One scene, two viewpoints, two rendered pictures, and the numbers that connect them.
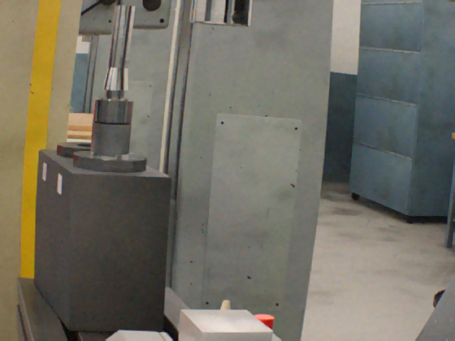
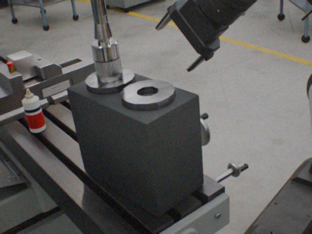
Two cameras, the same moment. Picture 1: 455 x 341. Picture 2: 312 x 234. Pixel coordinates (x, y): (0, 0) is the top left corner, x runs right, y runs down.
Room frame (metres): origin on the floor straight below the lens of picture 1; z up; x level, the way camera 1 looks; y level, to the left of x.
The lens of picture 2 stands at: (1.78, 0.00, 1.43)
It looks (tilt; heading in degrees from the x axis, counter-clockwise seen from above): 28 degrees down; 162
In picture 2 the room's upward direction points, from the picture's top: 6 degrees counter-clockwise
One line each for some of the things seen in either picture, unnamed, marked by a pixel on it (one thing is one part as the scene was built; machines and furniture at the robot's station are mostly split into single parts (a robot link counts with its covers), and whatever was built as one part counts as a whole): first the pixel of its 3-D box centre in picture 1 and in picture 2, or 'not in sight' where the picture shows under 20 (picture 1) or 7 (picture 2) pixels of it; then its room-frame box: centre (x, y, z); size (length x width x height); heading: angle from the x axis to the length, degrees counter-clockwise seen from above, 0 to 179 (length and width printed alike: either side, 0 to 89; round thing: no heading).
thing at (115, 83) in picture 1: (119, 51); (99, 10); (1.09, 0.14, 1.25); 0.03 x 0.03 x 0.11
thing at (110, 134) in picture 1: (110, 130); (107, 62); (1.09, 0.14, 1.16); 0.05 x 0.05 x 0.06
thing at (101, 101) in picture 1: (114, 102); (105, 45); (1.09, 0.14, 1.19); 0.05 x 0.05 x 0.01
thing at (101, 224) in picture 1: (93, 231); (135, 133); (1.14, 0.16, 1.03); 0.22 x 0.12 x 0.20; 23
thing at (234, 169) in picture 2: not in sight; (225, 174); (0.72, 0.57, 0.51); 0.22 x 0.06 x 0.06; 107
